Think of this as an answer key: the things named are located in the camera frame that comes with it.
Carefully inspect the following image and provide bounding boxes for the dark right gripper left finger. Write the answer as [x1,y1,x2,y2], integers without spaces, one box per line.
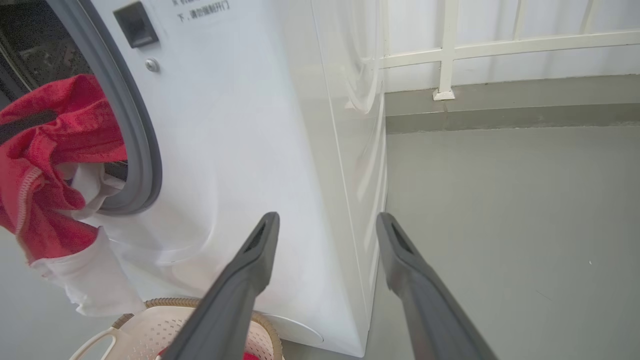
[160,211,281,360]

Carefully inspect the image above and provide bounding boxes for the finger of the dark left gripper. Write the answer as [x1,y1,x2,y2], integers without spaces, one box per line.
[0,110,59,146]

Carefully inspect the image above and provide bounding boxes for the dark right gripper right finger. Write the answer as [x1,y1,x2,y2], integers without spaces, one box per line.
[375,212,499,360]

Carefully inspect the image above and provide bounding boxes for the red garment with printed logo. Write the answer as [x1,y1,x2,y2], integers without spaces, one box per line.
[157,347,259,360]

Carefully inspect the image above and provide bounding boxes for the red shirt white trim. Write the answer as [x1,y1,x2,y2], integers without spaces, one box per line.
[0,74,146,319]

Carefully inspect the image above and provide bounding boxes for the steel washing drum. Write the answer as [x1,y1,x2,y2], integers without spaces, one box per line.
[0,0,97,103]

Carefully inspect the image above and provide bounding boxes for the cream perforated laundry basket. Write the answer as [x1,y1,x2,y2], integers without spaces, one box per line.
[69,297,285,360]

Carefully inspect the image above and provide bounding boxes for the grey rubber door gasket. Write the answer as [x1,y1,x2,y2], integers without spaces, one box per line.
[47,0,164,216]

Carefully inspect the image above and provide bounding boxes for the black door latch socket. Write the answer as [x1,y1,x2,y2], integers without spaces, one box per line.
[113,1,160,50]

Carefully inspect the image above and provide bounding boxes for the white washing machine body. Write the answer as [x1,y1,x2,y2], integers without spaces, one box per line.
[0,0,389,359]

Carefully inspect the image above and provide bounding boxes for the round white filter cover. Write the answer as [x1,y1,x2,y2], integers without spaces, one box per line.
[259,312,325,347]

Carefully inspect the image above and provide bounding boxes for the white metal railing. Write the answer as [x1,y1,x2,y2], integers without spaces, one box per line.
[360,0,640,102]

